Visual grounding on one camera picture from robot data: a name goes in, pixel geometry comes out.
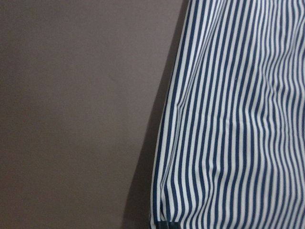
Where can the striped polo shirt white collar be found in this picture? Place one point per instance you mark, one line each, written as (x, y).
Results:
(230, 151)

